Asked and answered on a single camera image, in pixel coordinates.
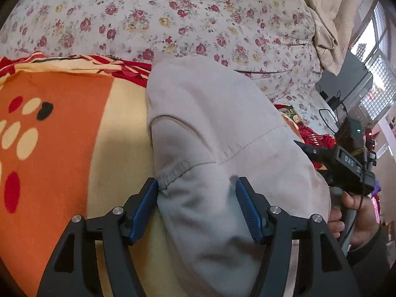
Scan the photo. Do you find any small doll figure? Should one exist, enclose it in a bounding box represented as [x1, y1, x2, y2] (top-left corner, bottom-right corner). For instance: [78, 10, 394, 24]
[290, 114, 305, 131]

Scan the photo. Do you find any black cable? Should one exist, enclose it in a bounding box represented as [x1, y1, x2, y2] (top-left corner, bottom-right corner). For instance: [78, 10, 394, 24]
[319, 108, 341, 136]

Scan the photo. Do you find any orange spotted printed blanket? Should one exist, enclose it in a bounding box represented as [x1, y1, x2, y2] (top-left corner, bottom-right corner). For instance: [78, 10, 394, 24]
[0, 51, 305, 297]

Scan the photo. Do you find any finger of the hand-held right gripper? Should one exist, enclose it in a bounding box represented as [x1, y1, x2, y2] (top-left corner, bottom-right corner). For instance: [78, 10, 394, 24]
[293, 140, 329, 169]

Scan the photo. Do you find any red printed cloth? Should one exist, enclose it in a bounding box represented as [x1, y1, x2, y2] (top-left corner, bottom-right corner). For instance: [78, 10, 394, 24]
[297, 124, 337, 149]

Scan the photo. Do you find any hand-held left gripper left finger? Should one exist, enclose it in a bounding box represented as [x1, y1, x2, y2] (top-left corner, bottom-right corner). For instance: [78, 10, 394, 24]
[37, 178, 160, 297]

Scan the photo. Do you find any floral quilt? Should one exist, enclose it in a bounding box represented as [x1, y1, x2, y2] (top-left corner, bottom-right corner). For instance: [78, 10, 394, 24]
[0, 0, 338, 137]

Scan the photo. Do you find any black charger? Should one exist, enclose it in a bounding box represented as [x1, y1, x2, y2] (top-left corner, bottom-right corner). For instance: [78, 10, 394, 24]
[320, 91, 341, 109]

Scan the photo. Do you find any beige cloth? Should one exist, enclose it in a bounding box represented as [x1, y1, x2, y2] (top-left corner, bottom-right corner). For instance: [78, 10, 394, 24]
[297, 0, 372, 76]

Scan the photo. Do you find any beige zip jacket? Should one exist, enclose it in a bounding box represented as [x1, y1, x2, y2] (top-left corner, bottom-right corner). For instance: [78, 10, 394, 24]
[145, 55, 333, 297]

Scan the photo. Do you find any person's right hand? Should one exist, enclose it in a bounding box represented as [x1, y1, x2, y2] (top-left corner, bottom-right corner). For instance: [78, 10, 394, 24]
[327, 193, 381, 248]

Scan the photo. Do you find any window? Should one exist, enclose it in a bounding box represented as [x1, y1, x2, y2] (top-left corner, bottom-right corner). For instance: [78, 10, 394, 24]
[349, 0, 396, 122]

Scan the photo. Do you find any person's right forearm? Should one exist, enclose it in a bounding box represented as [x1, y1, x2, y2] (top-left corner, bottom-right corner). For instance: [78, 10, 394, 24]
[346, 225, 392, 287]

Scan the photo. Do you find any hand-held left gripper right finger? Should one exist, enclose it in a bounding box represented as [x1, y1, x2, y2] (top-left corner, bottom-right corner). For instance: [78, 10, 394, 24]
[235, 177, 362, 297]

